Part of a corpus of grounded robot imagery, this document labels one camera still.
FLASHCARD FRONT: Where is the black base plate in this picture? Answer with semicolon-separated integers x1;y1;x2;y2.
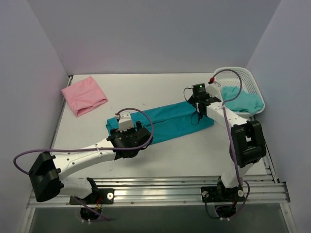
201;186;245;203
68;188;115;205

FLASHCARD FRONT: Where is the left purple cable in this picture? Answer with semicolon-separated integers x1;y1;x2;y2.
13;107;155;222

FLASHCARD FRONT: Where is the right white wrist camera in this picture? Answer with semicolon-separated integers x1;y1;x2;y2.
206;77;222;99

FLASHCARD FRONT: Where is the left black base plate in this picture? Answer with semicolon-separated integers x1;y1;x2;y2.
68;188;115;205

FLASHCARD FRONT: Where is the teal t shirt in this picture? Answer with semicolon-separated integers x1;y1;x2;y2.
120;101;214;144

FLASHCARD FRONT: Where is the white plastic basket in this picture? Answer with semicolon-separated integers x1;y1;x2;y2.
214;67;265;118

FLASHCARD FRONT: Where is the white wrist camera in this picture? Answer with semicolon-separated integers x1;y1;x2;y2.
206;77;222;99
115;111;134;132

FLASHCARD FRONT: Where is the pink folded t shirt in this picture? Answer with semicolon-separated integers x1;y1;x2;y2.
61;76;108;117

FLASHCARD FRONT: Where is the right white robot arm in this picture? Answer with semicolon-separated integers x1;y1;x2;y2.
189;83;266;200

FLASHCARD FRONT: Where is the light turquoise shirt in basket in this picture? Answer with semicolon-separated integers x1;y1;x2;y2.
221;86;264;114

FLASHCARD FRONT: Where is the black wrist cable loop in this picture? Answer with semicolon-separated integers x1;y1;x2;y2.
183;87;205;126

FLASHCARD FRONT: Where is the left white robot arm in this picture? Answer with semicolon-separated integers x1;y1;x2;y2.
29;127;153;204

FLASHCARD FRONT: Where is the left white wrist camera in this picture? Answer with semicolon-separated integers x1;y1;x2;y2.
115;111;134;132

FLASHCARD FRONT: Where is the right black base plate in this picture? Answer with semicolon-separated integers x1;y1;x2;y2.
201;186;245;203

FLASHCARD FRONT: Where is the aluminium rail frame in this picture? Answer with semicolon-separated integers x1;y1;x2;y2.
21;114;299;233

